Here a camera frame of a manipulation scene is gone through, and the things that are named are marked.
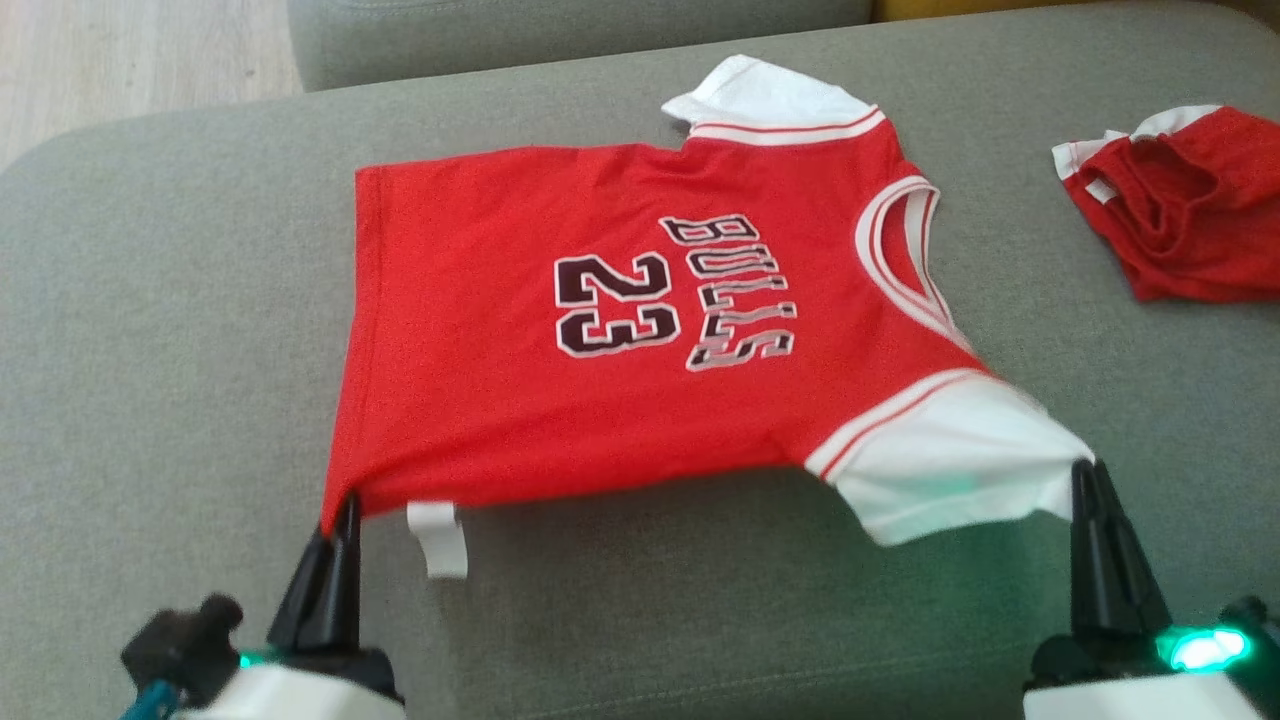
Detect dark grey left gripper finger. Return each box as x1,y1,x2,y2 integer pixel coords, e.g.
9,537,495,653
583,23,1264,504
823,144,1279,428
267,533,338,653
335,493,363,653

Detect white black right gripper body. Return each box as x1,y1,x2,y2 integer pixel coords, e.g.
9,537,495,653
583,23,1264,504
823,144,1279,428
1024,624,1267,720

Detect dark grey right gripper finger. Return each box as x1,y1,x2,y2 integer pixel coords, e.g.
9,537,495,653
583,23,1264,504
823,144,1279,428
1071,459,1113,642
1091,459,1172,637

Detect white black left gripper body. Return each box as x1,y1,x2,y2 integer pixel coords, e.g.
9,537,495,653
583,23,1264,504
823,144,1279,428
185,644,407,720

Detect red Bulls 23 jersey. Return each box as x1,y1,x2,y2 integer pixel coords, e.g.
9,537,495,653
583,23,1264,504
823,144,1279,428
320,54,1097,581

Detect red shorts with white stripes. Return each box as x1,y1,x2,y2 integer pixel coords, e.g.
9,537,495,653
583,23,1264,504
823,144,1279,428
1051,103,1280,305

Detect yellow and grey sofa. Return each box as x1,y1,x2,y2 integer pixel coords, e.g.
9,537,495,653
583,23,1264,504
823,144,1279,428
0,0,1280,720

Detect blue left camera cable plug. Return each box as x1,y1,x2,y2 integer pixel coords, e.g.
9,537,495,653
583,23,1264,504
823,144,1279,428
120,680,187,720

